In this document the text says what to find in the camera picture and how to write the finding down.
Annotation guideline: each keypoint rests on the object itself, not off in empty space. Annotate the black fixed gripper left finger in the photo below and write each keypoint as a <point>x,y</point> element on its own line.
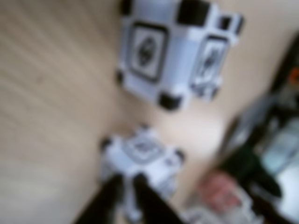
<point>100,210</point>

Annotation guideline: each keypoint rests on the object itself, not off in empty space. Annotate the black moving gripper right finger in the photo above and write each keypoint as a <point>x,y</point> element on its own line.
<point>154,207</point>

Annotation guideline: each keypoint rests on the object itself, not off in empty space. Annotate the white cube with link icon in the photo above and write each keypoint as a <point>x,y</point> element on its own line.
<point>142,149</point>

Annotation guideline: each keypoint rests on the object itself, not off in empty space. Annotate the white cube with diamond icon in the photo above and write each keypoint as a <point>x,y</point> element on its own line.
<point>147,51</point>

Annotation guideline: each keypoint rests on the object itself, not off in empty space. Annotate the red patterned object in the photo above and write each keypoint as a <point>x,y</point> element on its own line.
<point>219,191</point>

